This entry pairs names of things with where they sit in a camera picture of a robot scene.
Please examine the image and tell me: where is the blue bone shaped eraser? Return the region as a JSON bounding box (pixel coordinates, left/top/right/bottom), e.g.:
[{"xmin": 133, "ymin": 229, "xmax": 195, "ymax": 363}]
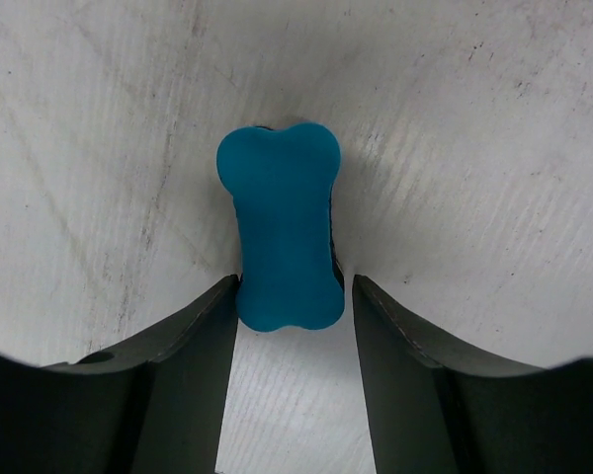
[{"xmin": 216, "ymin": 122, "xmax": 345, "ymax": 332}]

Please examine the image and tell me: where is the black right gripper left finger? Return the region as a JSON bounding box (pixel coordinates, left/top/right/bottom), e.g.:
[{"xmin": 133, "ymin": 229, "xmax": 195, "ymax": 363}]
[{"xmin": 0, "ymin": 276, "xmax": 239, "ymax": 473}]

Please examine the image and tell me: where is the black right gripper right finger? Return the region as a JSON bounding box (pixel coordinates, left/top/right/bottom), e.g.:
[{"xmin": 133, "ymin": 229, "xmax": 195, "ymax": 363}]
[{"xmin": 352, "ymin": 276, "xmax": 593, "ymax": 473}]

